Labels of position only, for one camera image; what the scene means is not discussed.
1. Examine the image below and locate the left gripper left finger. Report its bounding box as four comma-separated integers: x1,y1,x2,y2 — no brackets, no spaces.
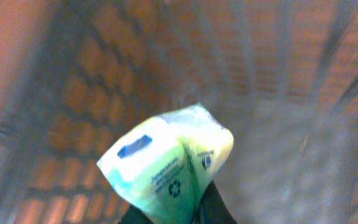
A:
118,205,153,224

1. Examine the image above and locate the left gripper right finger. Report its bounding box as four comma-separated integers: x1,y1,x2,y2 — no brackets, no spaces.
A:
193,181,237,224

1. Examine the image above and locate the small green tissue packet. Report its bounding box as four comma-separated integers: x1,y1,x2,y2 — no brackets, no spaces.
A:
97,103,234,223

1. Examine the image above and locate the grey plastic mesh basket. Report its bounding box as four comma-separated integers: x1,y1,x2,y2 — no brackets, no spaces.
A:
0,1,358,223

